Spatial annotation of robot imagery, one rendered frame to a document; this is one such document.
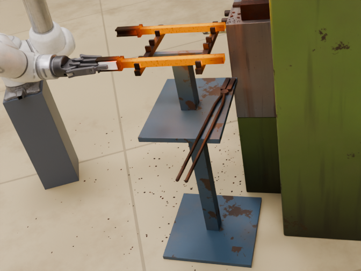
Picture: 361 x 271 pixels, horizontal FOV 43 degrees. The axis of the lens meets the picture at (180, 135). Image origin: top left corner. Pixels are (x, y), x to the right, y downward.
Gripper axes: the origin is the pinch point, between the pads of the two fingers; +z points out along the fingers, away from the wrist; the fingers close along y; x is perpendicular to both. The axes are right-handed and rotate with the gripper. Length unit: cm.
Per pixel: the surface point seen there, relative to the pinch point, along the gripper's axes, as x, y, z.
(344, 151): -46, -10, 78
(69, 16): -97, -281, -180
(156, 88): -97, -137, -43
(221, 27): 0.5, -22.2, 35.4
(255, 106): -44, -36, 42
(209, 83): -26.0, -27.9, 26.3
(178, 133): -26.0, 4.9, 21.0
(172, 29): 0.6, -22.9, 16.8
